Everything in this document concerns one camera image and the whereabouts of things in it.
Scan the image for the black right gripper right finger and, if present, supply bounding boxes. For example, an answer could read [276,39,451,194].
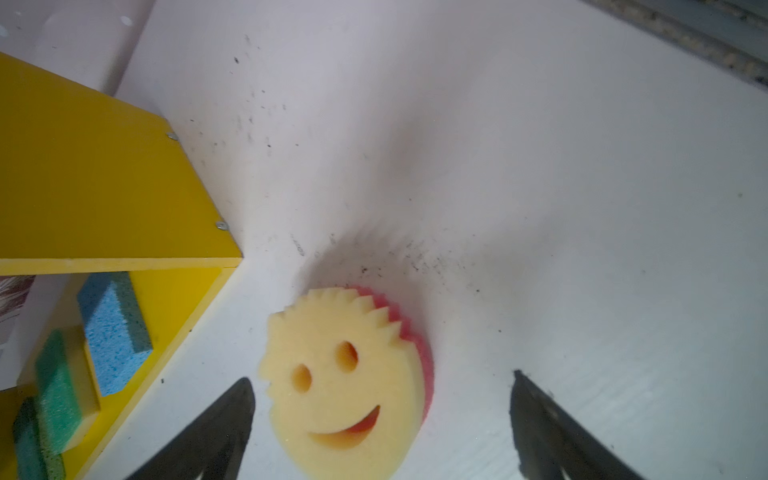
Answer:
[509,370,642,480]

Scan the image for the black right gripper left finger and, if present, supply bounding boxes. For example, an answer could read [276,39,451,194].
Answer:
[130,377,256,479]

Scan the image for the blue sponge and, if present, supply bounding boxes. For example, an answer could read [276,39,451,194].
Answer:
[77,272,153,397]

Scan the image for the round smiley face sponge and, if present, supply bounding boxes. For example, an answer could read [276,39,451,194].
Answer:
[258,287,434,479]

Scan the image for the light green sponge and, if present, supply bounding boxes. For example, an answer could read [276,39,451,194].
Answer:
[35,326,100,454]

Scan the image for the dark green sponge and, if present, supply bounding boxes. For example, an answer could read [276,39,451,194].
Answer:
[12,397,66,480]

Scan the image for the yellow shelf unit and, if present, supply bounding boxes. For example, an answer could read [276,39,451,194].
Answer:
[1,55,242,479]

